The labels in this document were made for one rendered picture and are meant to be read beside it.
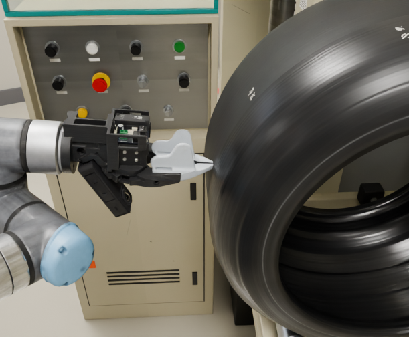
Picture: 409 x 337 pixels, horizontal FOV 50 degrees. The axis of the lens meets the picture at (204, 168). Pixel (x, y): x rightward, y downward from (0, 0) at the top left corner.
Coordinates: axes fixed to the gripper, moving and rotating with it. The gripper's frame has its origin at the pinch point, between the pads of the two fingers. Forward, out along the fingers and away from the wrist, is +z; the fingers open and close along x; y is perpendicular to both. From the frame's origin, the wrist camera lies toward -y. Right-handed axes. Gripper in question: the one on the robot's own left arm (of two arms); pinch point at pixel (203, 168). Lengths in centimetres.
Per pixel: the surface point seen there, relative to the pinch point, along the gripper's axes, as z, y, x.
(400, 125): 19.2, 16.5, -12.2
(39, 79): -42, -20, 66
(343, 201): 38, -26, 25
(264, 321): 15.9, -35.5, -1.6
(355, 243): 37.2, -27.1, 12.8
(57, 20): -34, -1, 62
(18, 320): -61, -132, 62
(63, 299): -44, -130, 72
